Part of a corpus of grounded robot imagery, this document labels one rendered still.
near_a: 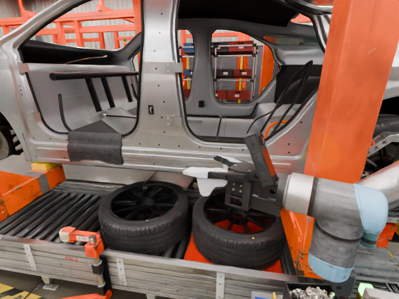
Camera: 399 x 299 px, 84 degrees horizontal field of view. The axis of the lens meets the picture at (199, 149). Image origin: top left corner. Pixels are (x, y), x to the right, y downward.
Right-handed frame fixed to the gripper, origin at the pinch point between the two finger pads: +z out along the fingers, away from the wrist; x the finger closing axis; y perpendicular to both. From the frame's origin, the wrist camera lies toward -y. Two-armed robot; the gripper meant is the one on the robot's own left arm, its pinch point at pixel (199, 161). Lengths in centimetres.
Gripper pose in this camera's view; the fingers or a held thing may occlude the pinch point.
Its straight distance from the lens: 53.2
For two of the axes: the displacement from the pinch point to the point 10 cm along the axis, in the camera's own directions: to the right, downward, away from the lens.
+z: -8.7, -1.6, 4.7
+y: -0.6, 9.7, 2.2
